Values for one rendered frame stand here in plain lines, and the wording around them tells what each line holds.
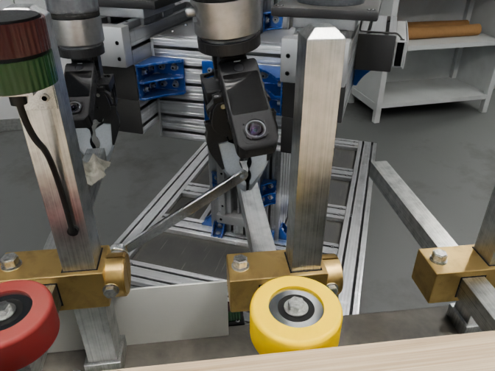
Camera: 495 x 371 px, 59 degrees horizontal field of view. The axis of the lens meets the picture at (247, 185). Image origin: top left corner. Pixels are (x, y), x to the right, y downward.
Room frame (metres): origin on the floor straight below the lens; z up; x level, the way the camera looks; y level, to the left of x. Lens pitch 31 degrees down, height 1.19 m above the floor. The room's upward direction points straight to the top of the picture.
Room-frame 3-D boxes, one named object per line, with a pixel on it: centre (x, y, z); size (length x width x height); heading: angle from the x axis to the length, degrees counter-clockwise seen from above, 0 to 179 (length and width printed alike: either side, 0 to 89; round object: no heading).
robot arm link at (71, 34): (0.71, 0.27, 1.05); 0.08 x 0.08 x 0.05
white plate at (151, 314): (0.40, 0.16, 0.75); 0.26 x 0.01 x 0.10; 97
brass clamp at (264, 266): (0.40, -0.04, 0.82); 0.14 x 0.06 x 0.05; 97
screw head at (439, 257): (0.43, -0.24, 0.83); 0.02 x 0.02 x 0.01
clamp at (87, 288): (0.37, 0.20, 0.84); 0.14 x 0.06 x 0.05; 97
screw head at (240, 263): (0.40, 0.01, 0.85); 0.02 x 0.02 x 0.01
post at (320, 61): (0.41, -0.07, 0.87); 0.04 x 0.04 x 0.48; 7
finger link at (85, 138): (0.71, 0.28, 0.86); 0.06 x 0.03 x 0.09; 7
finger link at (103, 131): (0.71, 0.25, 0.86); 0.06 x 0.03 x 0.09; 7
